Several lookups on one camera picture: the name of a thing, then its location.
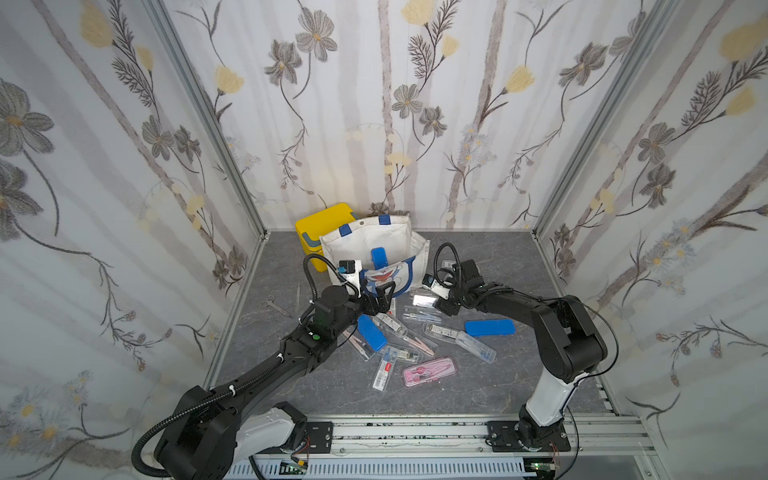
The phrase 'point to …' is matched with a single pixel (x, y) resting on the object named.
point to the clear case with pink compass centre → (406, 335)
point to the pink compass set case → (429, 371)
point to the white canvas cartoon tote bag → (387, 249)
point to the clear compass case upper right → (423, 297)
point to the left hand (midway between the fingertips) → (384, 281)
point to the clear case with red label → (385, 369)
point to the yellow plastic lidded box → (311, 227)
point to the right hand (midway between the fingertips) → (443, 286)
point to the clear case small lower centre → (408, 355)
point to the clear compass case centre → (422, 315)
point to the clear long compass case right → (462, 338)
